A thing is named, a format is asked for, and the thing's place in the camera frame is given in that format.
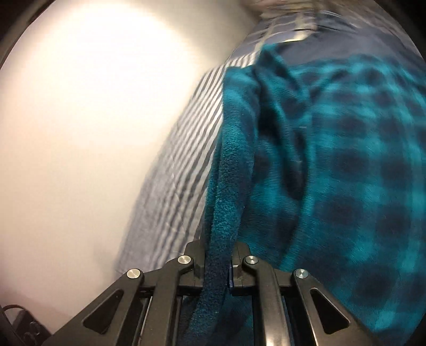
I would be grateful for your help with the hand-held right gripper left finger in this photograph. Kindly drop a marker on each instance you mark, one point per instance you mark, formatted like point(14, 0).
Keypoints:
point(194, 267)

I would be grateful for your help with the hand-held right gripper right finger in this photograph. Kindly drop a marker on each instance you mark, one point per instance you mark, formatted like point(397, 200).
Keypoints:
point(240, 272)

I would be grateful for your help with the teal plaid fleece garment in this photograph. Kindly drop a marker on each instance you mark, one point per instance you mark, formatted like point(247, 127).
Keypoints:
point(332, 166)

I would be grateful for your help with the blue white striped quilt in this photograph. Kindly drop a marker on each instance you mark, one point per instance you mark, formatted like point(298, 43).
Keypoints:
point(186, 159)

